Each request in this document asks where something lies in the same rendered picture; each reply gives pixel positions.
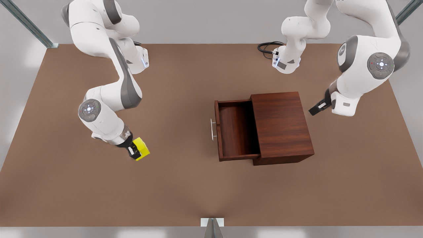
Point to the yellow block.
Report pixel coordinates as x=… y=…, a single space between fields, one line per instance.
x=142 y=148

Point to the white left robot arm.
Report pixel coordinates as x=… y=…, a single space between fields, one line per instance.
x=366 y=62

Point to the dark wooden cabinet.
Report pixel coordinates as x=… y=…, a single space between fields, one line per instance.
x=281 y=127

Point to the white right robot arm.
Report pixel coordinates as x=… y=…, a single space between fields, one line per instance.
x=99 y=36

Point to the silver frame post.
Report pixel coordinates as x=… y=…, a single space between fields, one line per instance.
x=409 y=11
x=28 y=24
x=212 y=228

